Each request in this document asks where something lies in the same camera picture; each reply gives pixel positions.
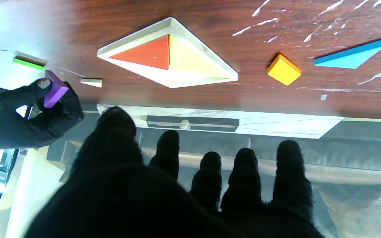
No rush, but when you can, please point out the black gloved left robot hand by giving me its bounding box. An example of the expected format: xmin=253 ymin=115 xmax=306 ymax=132
xmin=23 ymin=106 xmax=325 ymax=238

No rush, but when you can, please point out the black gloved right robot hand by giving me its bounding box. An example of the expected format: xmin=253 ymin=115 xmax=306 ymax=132
xmin=0 ymin=78 xmax=85 ymax=152

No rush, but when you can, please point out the purple tangram triangle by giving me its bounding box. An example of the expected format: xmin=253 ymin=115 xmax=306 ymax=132
xmin=43 ymin=69 xmax=69 ymax=109

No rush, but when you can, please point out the square wooden puzzle tray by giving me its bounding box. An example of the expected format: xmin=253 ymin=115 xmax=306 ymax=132
xmin=97 ymin=17 xmax=239 ymax=89

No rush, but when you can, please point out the large red tangram triangle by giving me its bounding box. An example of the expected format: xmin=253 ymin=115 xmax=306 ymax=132
xmin=108 ymin=35 xmax=170 ymax=70

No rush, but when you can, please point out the large yellow tangram triangle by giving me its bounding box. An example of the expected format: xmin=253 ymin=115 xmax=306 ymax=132
xmin=169 ymin=34 xmax=229 ymax=79

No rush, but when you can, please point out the green tangram square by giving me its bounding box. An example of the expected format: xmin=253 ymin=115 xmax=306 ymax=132
xmin=13 ymin=57 xmax=46 ymax=71

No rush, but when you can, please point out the orange tangram parallelogram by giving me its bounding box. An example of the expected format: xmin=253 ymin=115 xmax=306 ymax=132
xmin=267 ymin=54 xmax=302 ymax=86

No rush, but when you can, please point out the blue tangram triangle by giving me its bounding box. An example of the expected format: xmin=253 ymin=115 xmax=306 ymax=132
xmin=314 ymin=39 xmax=381 ymax=69

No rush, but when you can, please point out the small natural wood triangle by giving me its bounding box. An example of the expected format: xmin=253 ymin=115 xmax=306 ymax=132
xmin=80 ymin=78 xmax=103 ymax=88

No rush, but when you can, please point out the long black decorative tray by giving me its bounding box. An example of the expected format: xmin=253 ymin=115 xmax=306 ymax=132
xmin=147 ymin=115 xmax=240 ymax=133

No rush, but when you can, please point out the brown throw pillow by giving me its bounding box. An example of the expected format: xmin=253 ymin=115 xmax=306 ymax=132
xmin=313 ymin=180 xmax=381 ymax=238

